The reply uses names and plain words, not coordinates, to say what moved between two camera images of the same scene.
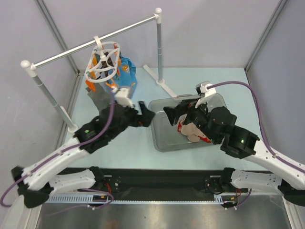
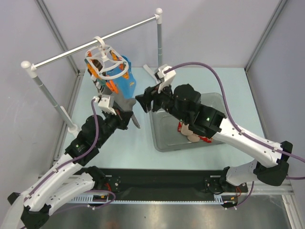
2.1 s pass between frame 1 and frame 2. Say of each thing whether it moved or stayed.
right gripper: moved
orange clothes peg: moved
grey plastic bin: stayed
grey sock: moved
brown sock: moved
